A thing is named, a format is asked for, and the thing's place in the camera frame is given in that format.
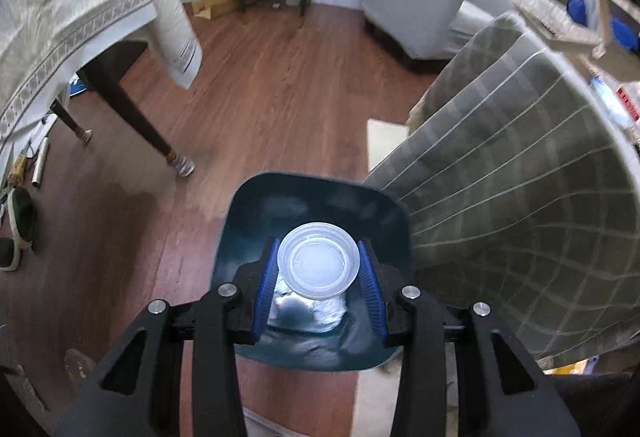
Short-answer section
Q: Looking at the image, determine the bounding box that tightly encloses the dark blue trash bin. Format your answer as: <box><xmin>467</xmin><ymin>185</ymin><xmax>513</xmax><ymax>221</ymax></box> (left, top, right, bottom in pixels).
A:
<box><xmin>212</xmin><ymin>172</ymin><xmax>415</xmax><ymax>373</ymax></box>

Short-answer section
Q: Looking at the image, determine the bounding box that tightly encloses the green slipper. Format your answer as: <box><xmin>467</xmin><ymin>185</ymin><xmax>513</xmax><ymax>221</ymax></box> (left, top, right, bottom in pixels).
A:
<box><xmin>5</xmin><ymin>187</ymin><xmax>38</xmax><ymax>253</ymax></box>
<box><xmin>0</xmin><ymin>237</ymin><xmax>26</xmax><ymax>274</ymax></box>

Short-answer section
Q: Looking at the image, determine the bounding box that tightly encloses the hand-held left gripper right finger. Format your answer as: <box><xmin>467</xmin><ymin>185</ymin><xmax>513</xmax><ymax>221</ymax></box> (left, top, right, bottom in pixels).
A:
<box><xmin>356</xmin><ymin>238</ymin><xmax>583</xmax><ymax>437</ymax></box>

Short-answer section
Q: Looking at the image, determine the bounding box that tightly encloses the grey checked tablecloth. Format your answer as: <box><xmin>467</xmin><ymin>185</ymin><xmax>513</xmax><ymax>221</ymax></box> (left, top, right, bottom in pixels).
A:
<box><xmin>360</xmin><ymin>12</ymin><xmax>640</xmax><ymax>363</ymax></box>

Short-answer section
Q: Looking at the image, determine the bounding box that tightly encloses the clear plastic cup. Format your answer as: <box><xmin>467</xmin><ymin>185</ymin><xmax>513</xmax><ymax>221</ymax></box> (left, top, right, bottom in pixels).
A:
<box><xmin>277</xmin><ymin>222</ymin><xmax>361</xmax><ymax>302</ymax></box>

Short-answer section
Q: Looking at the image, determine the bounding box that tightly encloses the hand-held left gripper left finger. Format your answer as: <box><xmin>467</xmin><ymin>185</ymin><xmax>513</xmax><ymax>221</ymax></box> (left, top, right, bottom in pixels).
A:
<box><xmin>52</xmin><ymin>237</ymin><xmax>281</xmax><ymax>437</ymax></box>

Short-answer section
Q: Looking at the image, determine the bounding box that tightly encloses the dark wooden side table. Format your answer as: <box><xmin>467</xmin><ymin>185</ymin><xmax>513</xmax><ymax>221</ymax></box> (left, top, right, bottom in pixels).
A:
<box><xmin>49</xmin><ymin>39</ymin><xmax>196</xmax><ymax>178</ymax></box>

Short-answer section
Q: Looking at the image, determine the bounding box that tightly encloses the silver foil roll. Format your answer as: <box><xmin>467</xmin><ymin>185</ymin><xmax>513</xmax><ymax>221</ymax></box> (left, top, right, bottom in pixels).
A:
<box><xmin>31</xmin><ymin>137</ymin><xmax>51</xmax><ymax>190</ymax></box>

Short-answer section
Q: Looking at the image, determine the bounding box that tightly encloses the beige lace desk cloth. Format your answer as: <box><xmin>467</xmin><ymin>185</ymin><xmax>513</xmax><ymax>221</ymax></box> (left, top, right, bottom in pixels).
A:
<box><xmin>505</xmin><ymin>0</ymin><xmax>601</xmax><ymax>48</ymax></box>

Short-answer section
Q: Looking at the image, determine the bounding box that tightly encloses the blue face mask pack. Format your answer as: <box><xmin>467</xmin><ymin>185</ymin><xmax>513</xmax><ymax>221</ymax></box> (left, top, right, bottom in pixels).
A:
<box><xmin>590</xmin><ymin>79</ymin><xmax>631</xmax><ymax>128</ymax></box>

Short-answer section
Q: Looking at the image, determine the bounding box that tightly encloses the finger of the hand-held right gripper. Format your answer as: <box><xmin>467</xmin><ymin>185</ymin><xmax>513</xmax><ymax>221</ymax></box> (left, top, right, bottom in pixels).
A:
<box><xmin>566</xmin><ymin>0</ymin><xmax>590</xmax><ymax>26</ymax></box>
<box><xmin>609</xmin><ymin>16</ymin><xmax>640</xmax><ymax>52</ymax></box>

